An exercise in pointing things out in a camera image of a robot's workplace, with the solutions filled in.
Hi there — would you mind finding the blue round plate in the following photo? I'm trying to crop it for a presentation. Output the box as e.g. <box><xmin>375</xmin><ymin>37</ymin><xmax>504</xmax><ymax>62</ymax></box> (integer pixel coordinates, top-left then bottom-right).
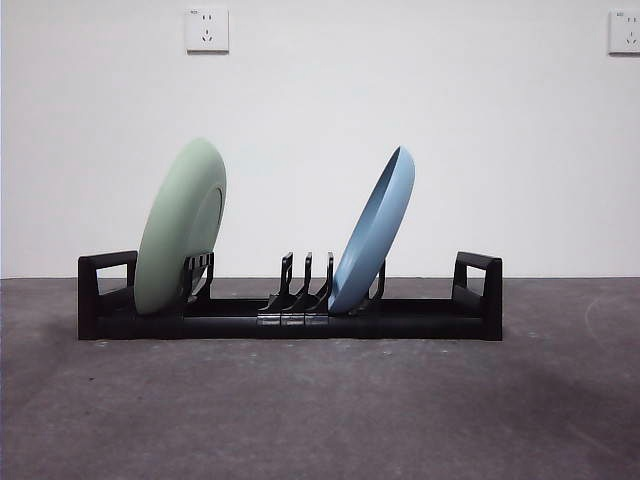
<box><xmin>326</xmin><ymin>145</ymin><xmax>417</xmax><ymax>317</ymax></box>

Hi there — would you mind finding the green round plate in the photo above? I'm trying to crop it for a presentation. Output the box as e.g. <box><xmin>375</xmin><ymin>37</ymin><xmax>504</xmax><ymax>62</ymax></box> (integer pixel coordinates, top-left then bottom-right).
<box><xmin>133</xmin><ymin>137</ymin><xmax>228</xmax><ymax>317</ymax></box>

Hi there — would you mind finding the black plate rack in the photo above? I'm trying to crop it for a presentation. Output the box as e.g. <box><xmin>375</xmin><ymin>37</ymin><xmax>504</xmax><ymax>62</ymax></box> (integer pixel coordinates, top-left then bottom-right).
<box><xmin>76</xmin><ymin>249</ymin><xmax>504</xmax><ymax>343</ymax></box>

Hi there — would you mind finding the white wall socket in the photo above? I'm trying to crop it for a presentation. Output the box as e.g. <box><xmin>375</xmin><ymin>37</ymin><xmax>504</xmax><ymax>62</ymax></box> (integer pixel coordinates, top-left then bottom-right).
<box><xmin>185</xmin><ymin>7</ymin><xmax>231</xmax><ymax>55</ymax></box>
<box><xmin>607</xmin><ymin>10</ymin><xmax>640</xmax><ymax>57</ymax></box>

